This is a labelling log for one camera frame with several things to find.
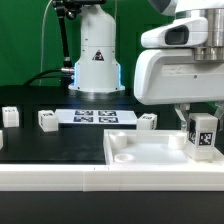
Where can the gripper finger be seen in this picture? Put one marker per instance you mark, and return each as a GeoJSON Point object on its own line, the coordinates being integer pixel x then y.
{"type": "Point", "coordinates": [182, 112]}
{"type": "Point", "coordinates": [219, 110]}

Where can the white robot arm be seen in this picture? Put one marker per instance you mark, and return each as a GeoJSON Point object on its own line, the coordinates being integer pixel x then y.
{"type": "Point", "coordinates": [97, 71]}

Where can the white marker sheet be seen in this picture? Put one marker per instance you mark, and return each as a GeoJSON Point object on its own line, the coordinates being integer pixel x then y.
{"type": "Point", "coordinates": [79, 116]}

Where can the white square tabletop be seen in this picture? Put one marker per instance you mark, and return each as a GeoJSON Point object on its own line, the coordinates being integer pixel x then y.
{"type": "Point", "coordinates": [155, 147]}

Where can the white U-shaped obstacle fence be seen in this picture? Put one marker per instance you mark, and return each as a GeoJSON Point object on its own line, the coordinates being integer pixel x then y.
{"type": "Point", "coordinates": [84, 178]}

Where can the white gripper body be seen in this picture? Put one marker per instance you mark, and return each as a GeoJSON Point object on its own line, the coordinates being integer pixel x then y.
{"type": "Point", "coordinates": [182, 62]}

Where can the black camera stand pole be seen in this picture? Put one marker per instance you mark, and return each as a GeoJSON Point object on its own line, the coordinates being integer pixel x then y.
{"type": "Point", "coordinates": [70, 9]}

